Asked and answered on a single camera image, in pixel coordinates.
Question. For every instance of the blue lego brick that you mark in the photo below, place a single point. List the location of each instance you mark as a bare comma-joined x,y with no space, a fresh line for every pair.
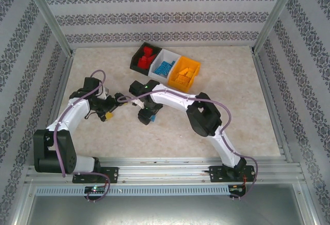
165,64
168,71
172,63
153,118
160,70

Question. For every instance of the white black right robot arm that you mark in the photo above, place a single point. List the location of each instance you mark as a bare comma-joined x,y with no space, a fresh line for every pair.
175,99

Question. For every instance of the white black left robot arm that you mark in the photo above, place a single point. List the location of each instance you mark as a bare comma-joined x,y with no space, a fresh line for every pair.
72,117

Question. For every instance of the white plastic bin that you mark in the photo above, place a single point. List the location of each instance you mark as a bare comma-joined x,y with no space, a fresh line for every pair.
157,77

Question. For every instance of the orange plastic bin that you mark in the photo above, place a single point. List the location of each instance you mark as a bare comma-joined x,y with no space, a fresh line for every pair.
179,87

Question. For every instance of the black plastic bin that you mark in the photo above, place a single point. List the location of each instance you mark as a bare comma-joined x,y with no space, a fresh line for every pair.
135,66

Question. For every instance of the orange sloped lego brick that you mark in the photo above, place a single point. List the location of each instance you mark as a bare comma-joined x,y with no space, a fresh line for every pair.
186,71

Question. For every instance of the small circuit board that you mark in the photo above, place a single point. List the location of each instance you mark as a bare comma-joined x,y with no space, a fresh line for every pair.
95,189
236,189

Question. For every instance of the grey metal panel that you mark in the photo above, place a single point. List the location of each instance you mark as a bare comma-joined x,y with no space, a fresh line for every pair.
165,212

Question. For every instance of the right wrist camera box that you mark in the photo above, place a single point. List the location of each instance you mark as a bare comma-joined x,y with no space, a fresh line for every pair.
138,103

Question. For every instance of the aluminium frame side rail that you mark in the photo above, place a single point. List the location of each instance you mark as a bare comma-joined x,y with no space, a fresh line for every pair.
62,80
272,106

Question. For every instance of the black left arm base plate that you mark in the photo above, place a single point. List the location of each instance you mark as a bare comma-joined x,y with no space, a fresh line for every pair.
112,174

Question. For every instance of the wide aluminium mounting rail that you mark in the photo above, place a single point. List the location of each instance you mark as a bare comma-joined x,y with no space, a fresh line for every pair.
159,171

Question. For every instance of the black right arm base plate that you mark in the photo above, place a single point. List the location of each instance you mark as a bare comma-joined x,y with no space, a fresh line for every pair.
216,174

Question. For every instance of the aluminium frame post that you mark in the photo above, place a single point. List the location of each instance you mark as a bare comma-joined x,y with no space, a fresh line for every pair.
49,16
275,16

